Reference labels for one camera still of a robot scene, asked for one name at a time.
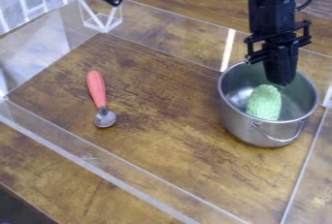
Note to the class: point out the silver metal pot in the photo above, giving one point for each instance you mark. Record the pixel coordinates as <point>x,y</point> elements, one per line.
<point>298,102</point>

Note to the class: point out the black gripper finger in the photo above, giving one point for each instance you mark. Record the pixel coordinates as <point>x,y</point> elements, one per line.
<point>289,63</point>
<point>275,65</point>

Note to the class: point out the green bitter gourd toy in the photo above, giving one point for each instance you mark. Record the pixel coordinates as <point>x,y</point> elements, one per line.
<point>263,103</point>

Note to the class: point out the clear acrylic enclosure walls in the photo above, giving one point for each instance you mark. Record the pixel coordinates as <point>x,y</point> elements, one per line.
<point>166,164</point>

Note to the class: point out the clear acrylic triangular bracket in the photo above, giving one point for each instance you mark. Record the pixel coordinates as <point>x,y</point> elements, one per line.
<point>100,22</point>

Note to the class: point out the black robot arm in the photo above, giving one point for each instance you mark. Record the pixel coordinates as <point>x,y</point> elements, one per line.
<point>279,32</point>

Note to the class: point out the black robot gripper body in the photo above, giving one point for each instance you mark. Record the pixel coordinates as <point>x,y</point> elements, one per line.
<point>275,33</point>

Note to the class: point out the orange handled metal scoop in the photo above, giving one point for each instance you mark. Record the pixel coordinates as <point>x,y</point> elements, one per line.
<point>105,117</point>

